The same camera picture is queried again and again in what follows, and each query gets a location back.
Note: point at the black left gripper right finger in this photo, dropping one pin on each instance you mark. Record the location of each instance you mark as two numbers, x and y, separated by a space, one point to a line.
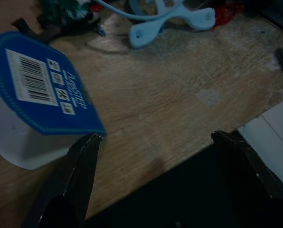
253 166

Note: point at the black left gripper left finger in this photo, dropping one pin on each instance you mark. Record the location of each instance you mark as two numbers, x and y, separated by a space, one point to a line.
78 173

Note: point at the black rubbish bin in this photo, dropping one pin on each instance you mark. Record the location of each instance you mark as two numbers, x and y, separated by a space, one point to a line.
191 194

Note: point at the white plastic insole piece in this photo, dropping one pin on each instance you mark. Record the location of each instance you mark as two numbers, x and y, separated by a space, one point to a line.
18 142

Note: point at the blue barcode packaging card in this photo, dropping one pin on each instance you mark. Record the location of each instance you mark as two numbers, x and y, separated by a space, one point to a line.
40 88

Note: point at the dark green black bundle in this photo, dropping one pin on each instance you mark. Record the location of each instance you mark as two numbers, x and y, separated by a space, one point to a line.
60 17

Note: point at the red plastic wrapper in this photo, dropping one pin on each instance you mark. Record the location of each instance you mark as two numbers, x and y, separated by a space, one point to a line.
225 12

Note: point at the small red white scrap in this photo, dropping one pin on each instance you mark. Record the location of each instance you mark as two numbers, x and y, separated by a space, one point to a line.
96 8

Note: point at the light blue plastic bracket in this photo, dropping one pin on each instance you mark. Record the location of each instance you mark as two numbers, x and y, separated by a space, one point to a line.
166 20

